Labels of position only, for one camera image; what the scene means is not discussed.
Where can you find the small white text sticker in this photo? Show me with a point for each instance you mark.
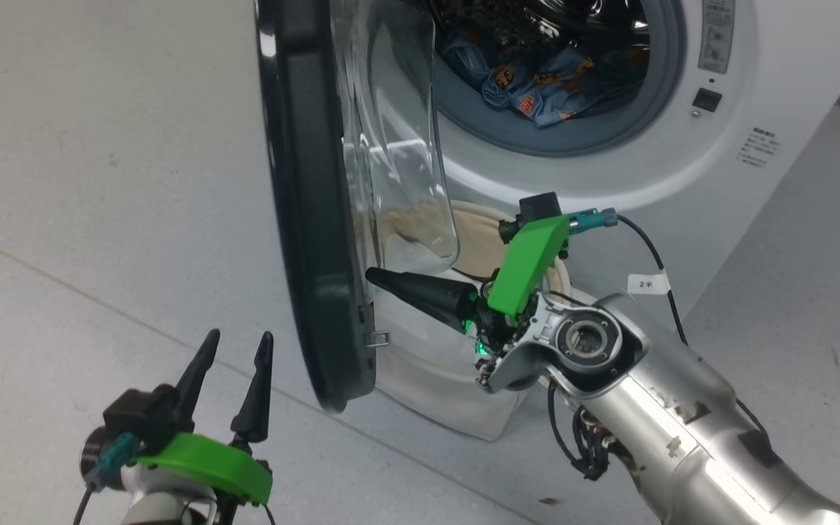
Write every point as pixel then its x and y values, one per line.
pixel 757 147

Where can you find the cream fabric laundry basket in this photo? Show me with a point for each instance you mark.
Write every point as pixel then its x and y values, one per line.
pixel 449 379

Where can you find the black door lock socket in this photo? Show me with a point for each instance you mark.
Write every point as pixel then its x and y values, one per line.
pixel 706 100

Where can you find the white front-load washing machine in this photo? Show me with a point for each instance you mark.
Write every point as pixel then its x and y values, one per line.
pixel 682 168

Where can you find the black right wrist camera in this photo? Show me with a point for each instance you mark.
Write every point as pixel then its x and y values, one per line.
pixel 537 208

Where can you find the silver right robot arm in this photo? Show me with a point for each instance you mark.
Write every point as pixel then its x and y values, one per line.
pixel 682 437

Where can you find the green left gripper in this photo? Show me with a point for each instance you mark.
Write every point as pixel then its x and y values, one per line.
pixel 208 459

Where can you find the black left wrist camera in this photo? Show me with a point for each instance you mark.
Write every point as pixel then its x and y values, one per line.
pixel 135 415

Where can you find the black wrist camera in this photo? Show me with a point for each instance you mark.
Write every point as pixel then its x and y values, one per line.
pixel 135 415
pixel 537 208

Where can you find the grey warning label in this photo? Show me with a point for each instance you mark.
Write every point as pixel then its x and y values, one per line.
pixel 715 33

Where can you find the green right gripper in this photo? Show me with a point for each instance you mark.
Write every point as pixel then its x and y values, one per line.
pixel 529 262

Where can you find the black glass washing machine door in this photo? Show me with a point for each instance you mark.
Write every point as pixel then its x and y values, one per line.
pixel 303 219

